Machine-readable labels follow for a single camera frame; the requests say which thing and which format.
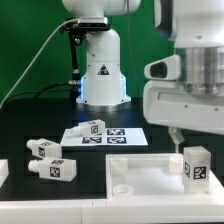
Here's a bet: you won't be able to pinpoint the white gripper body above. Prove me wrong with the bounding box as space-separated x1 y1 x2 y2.
143 80 224 135

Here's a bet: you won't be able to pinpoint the grey camera cable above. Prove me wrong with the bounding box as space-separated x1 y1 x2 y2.
0 18 79 109

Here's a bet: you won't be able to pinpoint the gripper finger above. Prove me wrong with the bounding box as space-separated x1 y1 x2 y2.
168 127 184 153

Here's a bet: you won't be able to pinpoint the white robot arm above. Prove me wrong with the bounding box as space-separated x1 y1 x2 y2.
62 0 224 144

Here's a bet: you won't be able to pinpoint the white marker sheet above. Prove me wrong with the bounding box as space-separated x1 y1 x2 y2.
61 128 148 146

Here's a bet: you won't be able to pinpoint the white square tabletop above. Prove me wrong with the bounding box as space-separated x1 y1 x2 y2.
106 154 224 206

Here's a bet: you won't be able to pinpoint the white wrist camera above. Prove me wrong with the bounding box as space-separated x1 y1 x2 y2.
144 54 181 81

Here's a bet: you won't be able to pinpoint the grey camera on stand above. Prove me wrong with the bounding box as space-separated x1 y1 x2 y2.
77 17 110 31

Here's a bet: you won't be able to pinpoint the white obstacle fence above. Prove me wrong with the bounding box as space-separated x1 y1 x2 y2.
0 159 224 224

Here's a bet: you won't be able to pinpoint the black base cables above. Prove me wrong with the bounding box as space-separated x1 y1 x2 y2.
2 81 83 104

